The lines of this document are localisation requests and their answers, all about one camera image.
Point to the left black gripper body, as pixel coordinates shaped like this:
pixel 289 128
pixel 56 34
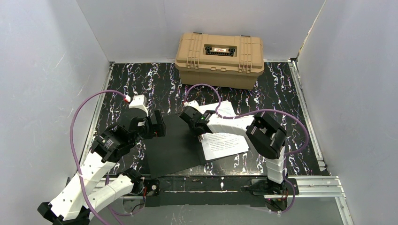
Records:
pixel 158 123

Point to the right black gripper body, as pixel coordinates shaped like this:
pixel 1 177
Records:
pixel 189 116

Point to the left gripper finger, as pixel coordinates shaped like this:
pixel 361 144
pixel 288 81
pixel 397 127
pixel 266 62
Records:
pixel 158 121
pixel 157 132

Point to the white A4 file folder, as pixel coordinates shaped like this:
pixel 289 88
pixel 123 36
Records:
pixel 178 150

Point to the printed paper sheet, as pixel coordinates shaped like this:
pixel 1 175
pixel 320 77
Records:
pixel 221 145

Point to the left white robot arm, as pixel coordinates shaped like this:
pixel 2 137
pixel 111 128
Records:
pixel 78 201

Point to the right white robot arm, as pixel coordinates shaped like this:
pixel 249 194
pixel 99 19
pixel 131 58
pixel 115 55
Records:
pixel 261 132

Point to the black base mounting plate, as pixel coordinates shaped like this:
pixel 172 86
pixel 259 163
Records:
pixel 213 190

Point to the tan plastic toolbox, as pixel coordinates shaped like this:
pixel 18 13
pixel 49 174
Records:
pixel 221 61

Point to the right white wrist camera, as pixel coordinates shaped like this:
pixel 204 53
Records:
pixel 193 104

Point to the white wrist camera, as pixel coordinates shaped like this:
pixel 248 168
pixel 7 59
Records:
pixel 137 102
pixel 193 104

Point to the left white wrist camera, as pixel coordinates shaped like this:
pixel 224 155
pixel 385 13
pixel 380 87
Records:
pixel 137 102

